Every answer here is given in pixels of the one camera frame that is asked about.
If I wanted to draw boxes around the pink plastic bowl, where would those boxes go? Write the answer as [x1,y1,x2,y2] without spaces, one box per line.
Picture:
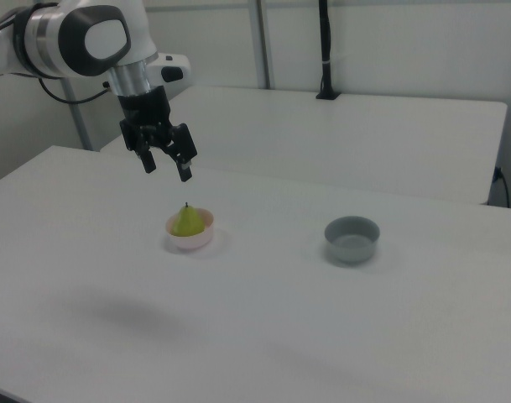
[164,208,216,253]

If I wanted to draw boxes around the grey plastic bowl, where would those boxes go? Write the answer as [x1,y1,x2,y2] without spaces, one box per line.
[324,215,381,264]

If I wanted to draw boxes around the green yellow pear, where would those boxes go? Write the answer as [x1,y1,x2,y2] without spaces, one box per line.
[172,202,206,238]

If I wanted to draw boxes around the white side table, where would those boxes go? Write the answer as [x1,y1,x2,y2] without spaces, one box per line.
[99,86,508,206]

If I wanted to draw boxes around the black pole with base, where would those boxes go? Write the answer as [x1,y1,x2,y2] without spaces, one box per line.
[315,0,342,101]

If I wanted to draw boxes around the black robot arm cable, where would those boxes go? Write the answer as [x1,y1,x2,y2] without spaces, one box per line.
[36,77,113,105]

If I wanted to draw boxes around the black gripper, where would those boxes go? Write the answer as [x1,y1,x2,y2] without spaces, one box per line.
[117,85,199,183]

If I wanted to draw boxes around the black wall power cable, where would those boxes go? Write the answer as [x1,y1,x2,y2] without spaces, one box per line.
[492,166,511,209]

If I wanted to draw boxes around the grey partition post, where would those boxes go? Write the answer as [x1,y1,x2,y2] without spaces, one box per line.
[60,77,93,151]
[246,0,278,90]

